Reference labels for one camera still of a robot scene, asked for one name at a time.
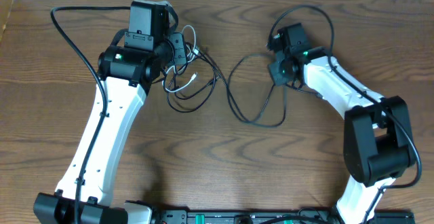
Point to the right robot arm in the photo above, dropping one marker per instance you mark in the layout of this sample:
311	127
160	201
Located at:
378	144

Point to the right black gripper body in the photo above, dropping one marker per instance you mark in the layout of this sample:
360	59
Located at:
279	71

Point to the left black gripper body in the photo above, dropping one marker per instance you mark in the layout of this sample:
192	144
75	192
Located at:
179	49

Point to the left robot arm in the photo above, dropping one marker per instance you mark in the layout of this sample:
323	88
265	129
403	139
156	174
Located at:
124	75

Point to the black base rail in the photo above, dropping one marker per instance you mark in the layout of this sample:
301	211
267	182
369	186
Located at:
303	215

